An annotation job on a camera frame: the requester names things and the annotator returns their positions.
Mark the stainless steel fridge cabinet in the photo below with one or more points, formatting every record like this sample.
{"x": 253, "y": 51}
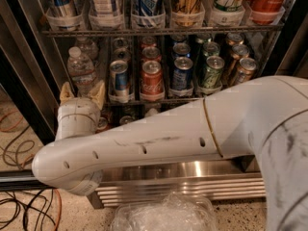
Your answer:
{"x": 222, "y": 178}

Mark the clear water bottle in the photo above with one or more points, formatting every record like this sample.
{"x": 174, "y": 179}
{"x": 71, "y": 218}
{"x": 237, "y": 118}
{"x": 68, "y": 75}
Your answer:
{"x": 81, "y": 70}
{"x": 88, "y": 46}

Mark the dark blue can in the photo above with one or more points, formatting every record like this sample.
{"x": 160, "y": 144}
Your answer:
{"x": 181, "y": 77}
{"x": 181, "y": 50}

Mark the front dark blue can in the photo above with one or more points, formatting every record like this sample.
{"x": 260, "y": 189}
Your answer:
{"x": 181, "y": 77}

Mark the front red cola can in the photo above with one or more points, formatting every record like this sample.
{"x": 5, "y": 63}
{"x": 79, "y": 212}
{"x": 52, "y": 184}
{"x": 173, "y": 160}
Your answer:
{"x": 152, "y": 84}

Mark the top blue silver can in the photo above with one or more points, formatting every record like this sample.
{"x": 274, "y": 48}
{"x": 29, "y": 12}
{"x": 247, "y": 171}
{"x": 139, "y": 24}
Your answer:
{"x": 62, "y": 0}

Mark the top wire shelf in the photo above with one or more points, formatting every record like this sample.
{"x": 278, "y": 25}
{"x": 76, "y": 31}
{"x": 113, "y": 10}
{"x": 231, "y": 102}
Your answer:
{"x": 163, "y": 31}

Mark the front green soda can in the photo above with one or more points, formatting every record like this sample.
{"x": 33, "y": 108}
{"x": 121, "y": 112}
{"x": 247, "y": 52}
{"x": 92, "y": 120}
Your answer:
{"x": 210, "y": 72}

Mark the green soda can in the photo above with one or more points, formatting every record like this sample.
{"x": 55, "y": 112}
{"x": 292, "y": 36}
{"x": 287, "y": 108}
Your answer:
{"x": 210, "y": 72}
{"x": 210, "y": 48}

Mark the bottom red can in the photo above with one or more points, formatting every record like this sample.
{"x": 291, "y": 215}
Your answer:
{"x": 102, "y": 124}

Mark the blue silver can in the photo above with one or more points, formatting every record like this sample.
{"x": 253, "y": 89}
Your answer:
{"x": 119, "y": 81}
{"x": 62, "y": 0}

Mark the front blue silver can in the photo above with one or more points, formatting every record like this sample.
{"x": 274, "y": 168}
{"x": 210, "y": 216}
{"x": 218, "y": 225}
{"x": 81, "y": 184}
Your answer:
{"x": 119, "y": 81}

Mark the bottom small water bottle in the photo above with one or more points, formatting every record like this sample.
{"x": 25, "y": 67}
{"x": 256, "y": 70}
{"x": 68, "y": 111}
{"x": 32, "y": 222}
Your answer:
{"x": 151, "y": 112}

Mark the clear plastic bag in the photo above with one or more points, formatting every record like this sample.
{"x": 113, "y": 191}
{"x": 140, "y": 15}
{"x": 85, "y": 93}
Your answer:
{"x": 175, "y": 212}

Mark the front gold can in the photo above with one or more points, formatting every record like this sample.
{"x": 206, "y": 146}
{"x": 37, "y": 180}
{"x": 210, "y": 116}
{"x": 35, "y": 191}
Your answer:
{"x": 242, "y": 71}

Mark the red cola can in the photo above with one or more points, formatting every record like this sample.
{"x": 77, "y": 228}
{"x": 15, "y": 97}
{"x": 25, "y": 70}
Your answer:
{"x": 151, "y": 53}
{"x": 152, "y": 84}

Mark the top white label bottle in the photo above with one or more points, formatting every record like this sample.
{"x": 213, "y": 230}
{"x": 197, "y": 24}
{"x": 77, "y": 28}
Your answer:
{"x": 104, "y": 0}

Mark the top gold tall can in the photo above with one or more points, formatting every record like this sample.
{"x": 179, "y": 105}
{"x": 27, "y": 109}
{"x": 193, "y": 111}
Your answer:
{"x": 184, "y": 10}

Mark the open glass fridge door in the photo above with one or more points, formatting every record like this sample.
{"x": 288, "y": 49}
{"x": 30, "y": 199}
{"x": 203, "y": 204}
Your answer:
{"x": 27, "y": 123}

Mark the right glass fridge door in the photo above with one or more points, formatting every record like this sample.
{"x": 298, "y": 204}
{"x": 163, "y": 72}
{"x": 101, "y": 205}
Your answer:
{"x": 291, "y": 46}

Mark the bottom green silver can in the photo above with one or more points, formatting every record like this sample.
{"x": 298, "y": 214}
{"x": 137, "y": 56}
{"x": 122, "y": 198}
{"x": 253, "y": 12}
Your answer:
{"x": 125, "y": 120}

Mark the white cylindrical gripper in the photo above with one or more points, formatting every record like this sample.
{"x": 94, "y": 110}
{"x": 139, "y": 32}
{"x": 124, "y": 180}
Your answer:
{"x": 79, "y": 107}

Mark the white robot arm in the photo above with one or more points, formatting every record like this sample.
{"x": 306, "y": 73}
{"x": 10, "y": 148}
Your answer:
{"x": 266, "y": 117}

